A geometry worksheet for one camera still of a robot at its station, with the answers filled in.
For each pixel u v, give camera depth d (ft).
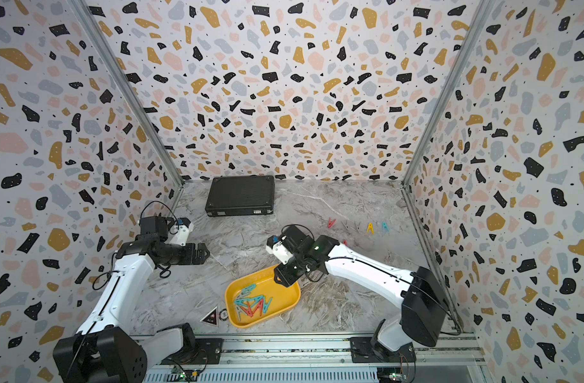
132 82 2.85
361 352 2.40
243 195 3.63
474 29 2.45
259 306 2.69
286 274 2.17
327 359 2.40
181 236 2.42
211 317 2.64
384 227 3.44
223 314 2.67
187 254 2.35
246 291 2.81
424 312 1.36
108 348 1.26
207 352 2.40
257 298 2.74
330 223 3.49
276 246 2.28
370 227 3.39
